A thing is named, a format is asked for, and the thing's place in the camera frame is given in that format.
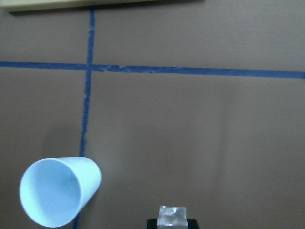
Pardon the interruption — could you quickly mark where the bamboo cutting board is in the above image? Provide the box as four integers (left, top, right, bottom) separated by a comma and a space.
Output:
0, 0, 196, 13

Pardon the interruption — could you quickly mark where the light blue plastic cup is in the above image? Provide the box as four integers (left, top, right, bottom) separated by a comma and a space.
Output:
19, 157, 102, 228

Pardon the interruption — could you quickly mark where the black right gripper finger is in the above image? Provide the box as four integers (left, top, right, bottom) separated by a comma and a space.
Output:
146, 219, 199, 229

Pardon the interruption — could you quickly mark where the clear ice cube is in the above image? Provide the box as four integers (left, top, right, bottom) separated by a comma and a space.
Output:
157, 205, 188, 229

